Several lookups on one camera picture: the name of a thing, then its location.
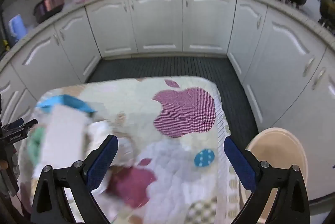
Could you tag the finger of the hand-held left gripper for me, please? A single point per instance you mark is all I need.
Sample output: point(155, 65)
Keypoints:
point(31, 123)
point(16, 123)

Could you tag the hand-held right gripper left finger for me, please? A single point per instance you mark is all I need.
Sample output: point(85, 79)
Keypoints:
point(102, 161)

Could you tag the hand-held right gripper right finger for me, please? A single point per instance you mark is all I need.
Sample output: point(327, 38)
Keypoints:
point(239, 163)

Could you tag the small white box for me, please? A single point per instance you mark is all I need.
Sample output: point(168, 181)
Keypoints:
point(98, 132)

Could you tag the white box with gold side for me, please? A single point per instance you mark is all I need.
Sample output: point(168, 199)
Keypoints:
point(62, 135)

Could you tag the blue plastic packet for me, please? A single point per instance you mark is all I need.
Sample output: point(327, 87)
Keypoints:
point(76, 104)

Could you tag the apple print blanket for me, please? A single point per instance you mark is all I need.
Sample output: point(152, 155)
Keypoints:
point(183, 174)

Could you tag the light blue plastic container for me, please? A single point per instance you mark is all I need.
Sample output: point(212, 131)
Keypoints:
point(17, 26)

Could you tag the black ribbed floor mat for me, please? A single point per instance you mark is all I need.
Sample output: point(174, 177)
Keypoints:
point(170, 66)

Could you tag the dark copper rice cooker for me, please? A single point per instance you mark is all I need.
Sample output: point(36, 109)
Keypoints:
point(49, 6)

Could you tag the pink cloth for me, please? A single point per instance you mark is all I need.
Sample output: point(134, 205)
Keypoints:
point(81, 0)

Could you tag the row of white cabinet doors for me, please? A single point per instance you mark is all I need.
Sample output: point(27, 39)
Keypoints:
point(157, 25)

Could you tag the black gas stove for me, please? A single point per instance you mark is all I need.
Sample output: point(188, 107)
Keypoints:
point(325, 23)

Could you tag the brown pot with lid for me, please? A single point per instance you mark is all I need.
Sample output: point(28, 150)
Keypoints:
point(327, 8)

